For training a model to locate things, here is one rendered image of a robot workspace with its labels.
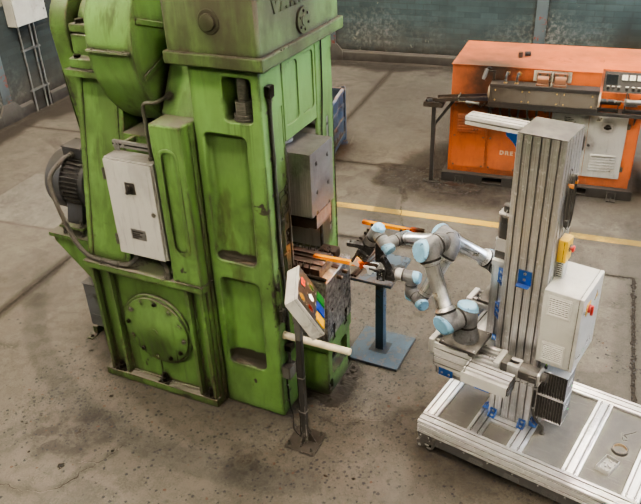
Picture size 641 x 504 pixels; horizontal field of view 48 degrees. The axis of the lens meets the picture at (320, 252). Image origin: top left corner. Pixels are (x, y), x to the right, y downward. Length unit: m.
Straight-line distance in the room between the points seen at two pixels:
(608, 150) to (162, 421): 4.96
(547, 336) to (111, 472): 2.69
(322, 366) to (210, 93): 1.97
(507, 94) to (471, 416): 3.73
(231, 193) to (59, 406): 2.04
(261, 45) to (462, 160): 4.49
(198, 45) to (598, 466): 3.11
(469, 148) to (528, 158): 4.12
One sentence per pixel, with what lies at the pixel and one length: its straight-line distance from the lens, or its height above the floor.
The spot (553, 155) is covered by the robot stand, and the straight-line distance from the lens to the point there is 3.65.
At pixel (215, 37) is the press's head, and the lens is 3.78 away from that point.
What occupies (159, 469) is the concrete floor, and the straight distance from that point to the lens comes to 4.71.
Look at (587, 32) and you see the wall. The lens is 11.50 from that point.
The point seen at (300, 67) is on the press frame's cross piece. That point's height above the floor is 2.18.
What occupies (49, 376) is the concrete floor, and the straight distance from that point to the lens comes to 5.64.
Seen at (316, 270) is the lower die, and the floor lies 0.98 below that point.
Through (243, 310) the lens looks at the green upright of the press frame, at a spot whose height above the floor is 0.74.
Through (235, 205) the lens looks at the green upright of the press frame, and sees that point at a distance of 4.20.
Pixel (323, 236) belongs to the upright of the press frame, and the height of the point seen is 1.00.
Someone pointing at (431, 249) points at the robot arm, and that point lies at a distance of 3.89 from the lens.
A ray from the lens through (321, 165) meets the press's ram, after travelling 4.22.
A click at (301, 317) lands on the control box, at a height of 1.08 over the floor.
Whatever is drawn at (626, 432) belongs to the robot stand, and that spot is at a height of 0.21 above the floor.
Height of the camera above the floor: 3.35
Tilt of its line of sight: 31 degrees down
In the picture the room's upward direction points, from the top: 3 degrees counter-clockwise
